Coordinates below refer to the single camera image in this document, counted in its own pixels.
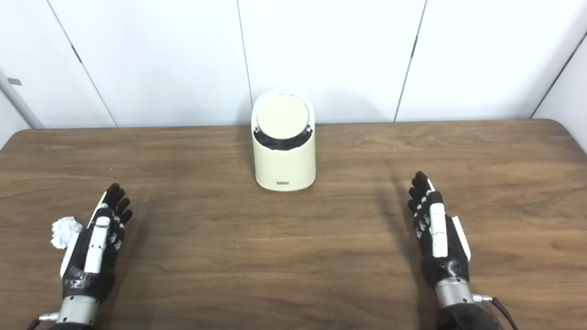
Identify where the white and black left hand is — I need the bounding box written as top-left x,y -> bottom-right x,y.
61,183 -> 133,303

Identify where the white and black right hand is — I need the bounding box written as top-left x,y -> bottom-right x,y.
408,171 -> 471,288

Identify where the white paper ball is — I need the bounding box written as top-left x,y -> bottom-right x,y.
51,217 -> 84,249

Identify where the cream-colored bin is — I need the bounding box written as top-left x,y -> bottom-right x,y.
251,89 -> 317,192

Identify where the round cream bin lid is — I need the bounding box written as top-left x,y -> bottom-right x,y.
256,94 -> 310,139

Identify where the black bin liner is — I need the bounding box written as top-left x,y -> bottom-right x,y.
255,128 -> 313,151

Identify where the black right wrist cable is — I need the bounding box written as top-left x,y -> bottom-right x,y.
472,295 -> 520,330

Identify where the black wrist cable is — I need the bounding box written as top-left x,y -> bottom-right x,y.
472,295 -> 520,330
27,313 -> 60,330

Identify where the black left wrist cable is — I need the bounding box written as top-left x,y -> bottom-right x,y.
27,313 -> 60,330

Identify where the grey wall corner post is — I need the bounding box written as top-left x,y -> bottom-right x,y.
0,69 -> 45,129

